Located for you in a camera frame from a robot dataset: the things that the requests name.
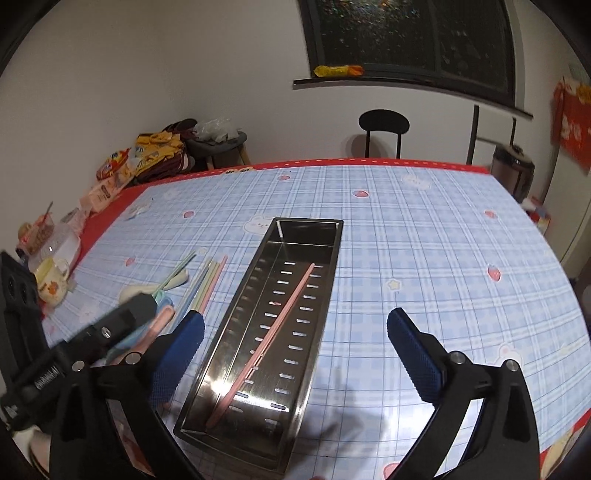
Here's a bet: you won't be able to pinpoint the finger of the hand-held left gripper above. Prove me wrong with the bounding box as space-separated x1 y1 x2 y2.
85 294 158 352

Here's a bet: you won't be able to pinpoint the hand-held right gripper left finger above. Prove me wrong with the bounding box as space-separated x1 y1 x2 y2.
48 311 206 480

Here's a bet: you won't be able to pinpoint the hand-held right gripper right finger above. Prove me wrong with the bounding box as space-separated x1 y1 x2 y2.
387 308 540 480

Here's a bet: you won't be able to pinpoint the beige spoon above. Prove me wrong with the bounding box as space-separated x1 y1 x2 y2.
119 268 191 306

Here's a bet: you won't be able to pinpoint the pink spoon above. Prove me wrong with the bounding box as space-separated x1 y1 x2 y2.
147 308 177 337

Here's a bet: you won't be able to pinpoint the blue spoon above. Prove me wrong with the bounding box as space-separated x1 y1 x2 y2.
111 294 175 361

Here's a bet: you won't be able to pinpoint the green spoon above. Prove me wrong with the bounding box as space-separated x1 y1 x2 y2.
152 251 198 296

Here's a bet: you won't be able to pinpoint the green chopstick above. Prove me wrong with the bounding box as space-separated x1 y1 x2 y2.
187 259 214 315

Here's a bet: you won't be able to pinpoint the beige chopstick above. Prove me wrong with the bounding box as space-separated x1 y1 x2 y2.
194 258 220 312

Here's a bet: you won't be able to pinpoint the pink chopstick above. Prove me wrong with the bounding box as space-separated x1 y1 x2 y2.
205 263 316 428
202 255 229 308

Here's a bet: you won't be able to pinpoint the stainless steel utensil tray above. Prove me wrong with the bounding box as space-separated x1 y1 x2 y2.
173 217 345 450

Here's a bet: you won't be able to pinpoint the person's left hand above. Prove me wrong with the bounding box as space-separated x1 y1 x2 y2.
15 426 51 477

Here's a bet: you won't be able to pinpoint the cream mug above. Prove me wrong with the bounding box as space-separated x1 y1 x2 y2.
34 257 73 308

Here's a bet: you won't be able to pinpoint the white plastic container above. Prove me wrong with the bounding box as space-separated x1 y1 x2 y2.
27 224 82 274

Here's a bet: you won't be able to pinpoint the small white packet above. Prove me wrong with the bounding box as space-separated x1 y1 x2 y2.
124 200 154 220

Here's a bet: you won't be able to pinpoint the clear plastic container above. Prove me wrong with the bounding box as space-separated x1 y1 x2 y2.
59 208 89 237

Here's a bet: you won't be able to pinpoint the blue plaid tablecloth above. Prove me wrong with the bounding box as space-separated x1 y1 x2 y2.
41 164 578 480

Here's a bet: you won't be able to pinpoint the glass jar with spoon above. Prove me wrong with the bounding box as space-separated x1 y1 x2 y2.
17 202 57 256

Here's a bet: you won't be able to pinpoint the orange snack bag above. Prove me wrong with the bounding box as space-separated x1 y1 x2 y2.
95 148 133 182

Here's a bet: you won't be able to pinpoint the yellow snack bags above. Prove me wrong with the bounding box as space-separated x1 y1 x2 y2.
133 131 186 168

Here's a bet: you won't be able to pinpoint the colourful small box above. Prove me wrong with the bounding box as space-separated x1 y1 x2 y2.
525 196 553 237

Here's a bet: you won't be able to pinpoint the dark red cloth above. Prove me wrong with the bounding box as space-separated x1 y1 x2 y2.
161 119 199 140

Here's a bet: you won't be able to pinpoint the clear plastic bags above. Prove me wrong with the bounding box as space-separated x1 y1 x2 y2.
193 117 239 142

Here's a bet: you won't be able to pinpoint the grey round appliance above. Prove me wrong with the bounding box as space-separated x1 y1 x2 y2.
491 144 536 204

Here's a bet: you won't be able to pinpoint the black chair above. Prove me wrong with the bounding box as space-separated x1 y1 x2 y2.
359 109 411 160

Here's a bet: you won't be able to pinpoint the black windowsill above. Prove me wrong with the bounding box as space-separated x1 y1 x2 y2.
293 76 534 119

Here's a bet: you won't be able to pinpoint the yellow snack packet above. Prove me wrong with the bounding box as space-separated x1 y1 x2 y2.
314 65 365 78

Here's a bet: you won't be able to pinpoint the dark window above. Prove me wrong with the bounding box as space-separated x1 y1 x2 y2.
295 0 518 104

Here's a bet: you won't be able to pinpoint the black metal frame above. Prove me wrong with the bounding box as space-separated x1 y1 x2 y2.
466 105 518 167

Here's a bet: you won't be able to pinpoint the red wall hanging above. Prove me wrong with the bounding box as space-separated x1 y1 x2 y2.
551 76 591 176

